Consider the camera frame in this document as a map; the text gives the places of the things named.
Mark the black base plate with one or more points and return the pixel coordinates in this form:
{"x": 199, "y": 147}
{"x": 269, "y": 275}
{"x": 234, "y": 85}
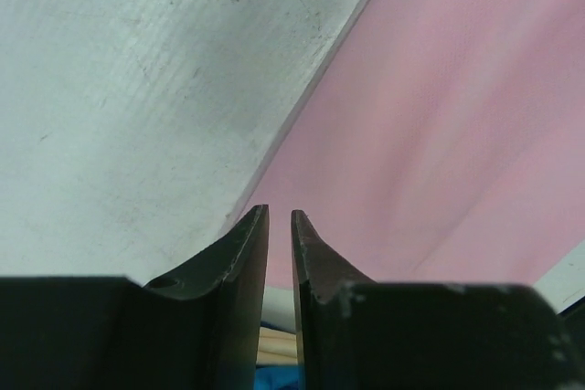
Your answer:
{"x": 574, "y": 316}

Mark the blue folded t shirt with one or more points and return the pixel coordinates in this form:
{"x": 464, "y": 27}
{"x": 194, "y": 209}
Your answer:
{"x": 276, "y": 377}

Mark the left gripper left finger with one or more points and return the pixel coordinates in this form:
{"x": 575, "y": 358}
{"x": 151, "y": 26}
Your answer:
{"x": 195, "y": 327}

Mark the beige folded t shirt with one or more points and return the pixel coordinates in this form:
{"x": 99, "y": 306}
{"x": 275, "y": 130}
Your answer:
{"x": 276, "y": 347}

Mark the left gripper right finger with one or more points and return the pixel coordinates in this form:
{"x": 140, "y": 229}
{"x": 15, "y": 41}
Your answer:
{"x": 356, "y": 333}

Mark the pink t shirt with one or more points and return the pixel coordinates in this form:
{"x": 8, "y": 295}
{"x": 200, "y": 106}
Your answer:
{"x": 444, "y": 142}

